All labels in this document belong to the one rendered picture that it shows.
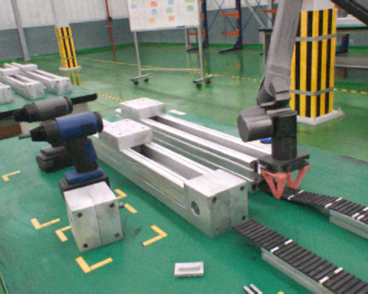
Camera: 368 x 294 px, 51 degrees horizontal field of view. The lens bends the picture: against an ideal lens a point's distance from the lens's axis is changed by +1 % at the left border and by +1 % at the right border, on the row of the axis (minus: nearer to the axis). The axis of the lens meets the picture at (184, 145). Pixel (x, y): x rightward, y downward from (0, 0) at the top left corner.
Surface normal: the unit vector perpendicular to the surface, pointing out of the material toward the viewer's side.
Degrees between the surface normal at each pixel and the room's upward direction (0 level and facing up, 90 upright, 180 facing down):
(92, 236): 90
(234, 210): 90
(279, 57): 41
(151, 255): 0
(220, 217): 90
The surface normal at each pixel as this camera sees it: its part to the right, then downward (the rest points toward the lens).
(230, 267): -0.09, -0.94
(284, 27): 0.07, -0.44
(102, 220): 0.44, 0.26
